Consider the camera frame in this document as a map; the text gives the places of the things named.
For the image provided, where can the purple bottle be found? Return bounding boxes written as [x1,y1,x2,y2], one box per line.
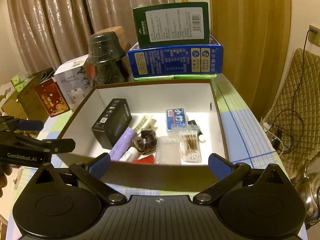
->
[109,127,137,161]

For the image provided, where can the red foil snack packet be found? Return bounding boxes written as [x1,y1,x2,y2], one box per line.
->
[133,154,155,164]

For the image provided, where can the brown cardboard cartons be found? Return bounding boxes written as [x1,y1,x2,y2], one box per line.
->
[1,68,54,122]

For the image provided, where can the small white bottle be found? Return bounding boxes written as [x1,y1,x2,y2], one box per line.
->
[119,147,140,163]

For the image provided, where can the cotton swab pack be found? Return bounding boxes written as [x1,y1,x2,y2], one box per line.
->
[171,126,202,164]

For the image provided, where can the red gold gift box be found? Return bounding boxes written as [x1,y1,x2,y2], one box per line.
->
[34,78,70,117]

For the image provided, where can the black product box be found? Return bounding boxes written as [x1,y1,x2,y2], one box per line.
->
[91,98,132,150]

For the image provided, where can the white humidifier box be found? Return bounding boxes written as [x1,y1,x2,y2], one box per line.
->
[54,54,92,112]

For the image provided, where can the brown hair scrunchie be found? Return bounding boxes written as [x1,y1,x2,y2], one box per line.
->
[133,130,157,154]

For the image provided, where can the clear plastic case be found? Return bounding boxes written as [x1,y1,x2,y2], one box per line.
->
[155,136,181,165]

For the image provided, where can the cream hair comb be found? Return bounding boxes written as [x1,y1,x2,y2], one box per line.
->
[133,114,156,134]

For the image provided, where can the brown cardboard storage box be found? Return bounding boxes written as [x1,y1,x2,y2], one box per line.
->
[59,79,228,192]

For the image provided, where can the blue white tissue pack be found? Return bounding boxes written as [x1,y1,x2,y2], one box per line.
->
[166,108,187,131]

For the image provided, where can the quilted chair cushion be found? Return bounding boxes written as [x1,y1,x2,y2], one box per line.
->
[263,48,319,178]

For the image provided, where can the green flat package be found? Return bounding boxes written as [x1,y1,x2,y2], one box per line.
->
[134,74,217,81]

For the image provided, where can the beige curtain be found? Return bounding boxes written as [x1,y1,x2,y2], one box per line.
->
[7,0,174,73]

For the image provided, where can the blue printed box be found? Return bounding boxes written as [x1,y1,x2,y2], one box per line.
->
[127,36,223,78]

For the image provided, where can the green white label box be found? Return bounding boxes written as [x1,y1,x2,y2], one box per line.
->
[133,2,209,49]

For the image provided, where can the wall power socket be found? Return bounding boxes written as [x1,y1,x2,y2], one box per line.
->
[308,25,320,47]

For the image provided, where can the black power cable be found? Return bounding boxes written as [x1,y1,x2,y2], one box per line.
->
[269,28,316,155]

